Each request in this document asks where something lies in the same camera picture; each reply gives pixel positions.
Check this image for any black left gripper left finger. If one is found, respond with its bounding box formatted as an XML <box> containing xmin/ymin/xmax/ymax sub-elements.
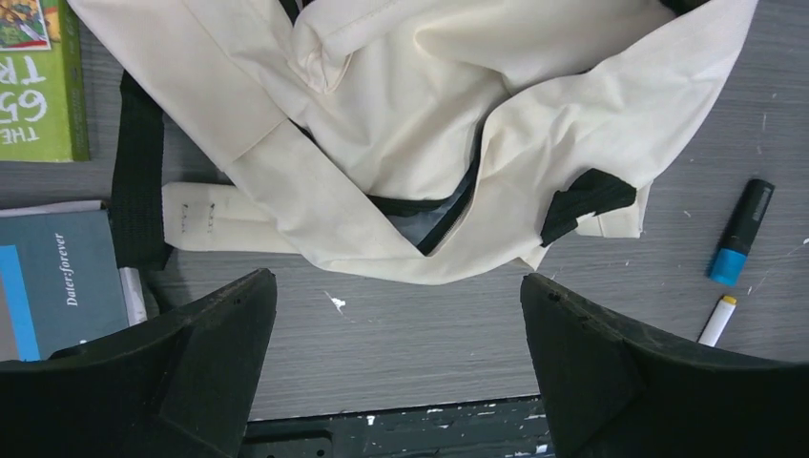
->
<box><xmin>1</xmin><ymin>269</ymin><xmax>277</xmax><ymax>457</ymax></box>

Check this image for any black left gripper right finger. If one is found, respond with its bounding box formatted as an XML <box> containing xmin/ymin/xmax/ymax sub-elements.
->
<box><xmin>520</xmin><ymin>274</ymin><xmax>808</xmax><ymax>457</ymax></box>

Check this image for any teal hardcover book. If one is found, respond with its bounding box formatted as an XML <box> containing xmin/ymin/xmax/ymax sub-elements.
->
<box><xmin>1</xmin><ymin>200</ymin><xmax>148</xmax><ymax>362</ymax></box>

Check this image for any green paperback book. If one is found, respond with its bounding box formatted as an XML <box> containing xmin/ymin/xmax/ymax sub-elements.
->
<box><xmin>1</xmin><ymin>0</ymin><xmax>89</xmax><ymax>162</ymax></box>

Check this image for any cream canvas backpack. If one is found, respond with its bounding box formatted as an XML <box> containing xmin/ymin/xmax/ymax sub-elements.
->
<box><xmin>73</xmin><ymin>1</ymin><xmax>757</xmax><ymax>284</ymax></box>

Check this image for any white yellow pen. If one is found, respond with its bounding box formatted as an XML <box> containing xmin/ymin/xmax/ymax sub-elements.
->
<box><xmin>697</xmin><ymin>296</ymin><xmax>737</xmax><ymax>347</ymax></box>

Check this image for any black blue highlighter marker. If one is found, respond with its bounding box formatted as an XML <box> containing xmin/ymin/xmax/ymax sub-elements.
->
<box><xmin>708</xmin><ymin>178</ymin><xmax>776</xmax><ymax>286</ymax></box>

